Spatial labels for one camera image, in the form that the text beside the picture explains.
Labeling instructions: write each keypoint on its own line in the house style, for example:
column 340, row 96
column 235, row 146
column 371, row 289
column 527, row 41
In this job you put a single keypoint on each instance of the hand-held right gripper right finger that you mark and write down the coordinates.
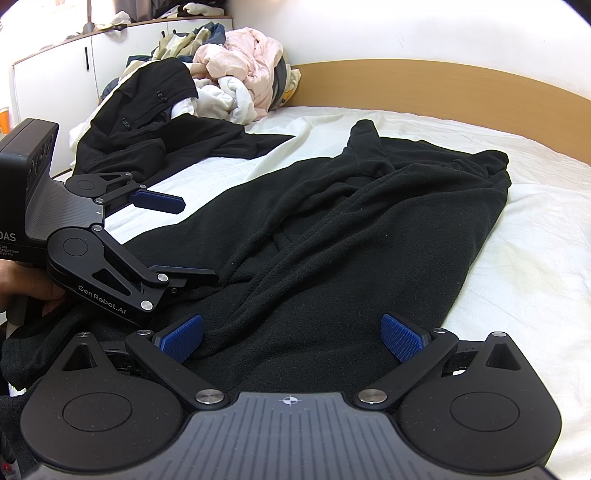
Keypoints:
column 402, row 339

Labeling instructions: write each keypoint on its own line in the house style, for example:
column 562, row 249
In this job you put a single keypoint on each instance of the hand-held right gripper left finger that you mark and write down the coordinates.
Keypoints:
column 182, row 337

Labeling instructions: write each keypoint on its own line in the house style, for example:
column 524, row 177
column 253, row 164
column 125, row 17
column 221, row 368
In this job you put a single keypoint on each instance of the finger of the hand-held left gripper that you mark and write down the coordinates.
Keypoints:
column 138, row 272
column 157, row 202

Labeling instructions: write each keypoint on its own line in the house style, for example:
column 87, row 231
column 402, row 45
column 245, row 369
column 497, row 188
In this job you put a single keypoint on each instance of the black fleece sweater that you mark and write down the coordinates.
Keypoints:
column 332, row 240

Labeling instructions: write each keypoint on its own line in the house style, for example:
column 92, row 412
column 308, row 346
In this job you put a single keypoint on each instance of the white and black clothes heap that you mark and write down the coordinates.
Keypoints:
column 203, row 8

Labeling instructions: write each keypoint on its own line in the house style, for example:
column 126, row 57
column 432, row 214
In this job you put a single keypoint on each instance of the person's left hand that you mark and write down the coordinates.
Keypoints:
column 27, row 279

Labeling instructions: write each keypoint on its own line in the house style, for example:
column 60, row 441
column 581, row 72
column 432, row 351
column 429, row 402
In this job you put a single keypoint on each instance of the white shirt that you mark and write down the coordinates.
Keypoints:
column 79, row 134

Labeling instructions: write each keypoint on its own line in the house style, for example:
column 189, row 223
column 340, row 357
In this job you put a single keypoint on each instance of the black suit jacket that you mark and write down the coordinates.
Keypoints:
column 152, row 106

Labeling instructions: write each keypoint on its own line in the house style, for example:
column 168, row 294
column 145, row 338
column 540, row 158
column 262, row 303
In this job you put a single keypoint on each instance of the orange cup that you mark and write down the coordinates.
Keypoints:
column 3, row 121

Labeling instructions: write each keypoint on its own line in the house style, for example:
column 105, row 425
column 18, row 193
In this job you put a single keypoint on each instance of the white crumpled garment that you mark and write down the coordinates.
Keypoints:
column 226, row 99

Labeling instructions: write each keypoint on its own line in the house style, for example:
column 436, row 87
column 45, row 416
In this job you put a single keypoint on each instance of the white cabinet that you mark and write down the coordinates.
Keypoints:
column 60, row 69

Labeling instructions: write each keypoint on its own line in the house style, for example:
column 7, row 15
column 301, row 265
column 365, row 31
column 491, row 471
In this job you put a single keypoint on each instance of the beige garment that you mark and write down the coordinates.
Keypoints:
column 180, row 44

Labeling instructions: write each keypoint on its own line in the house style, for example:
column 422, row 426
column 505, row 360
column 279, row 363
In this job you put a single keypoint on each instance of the yellow grey garment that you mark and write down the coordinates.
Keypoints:
column 288, row 85

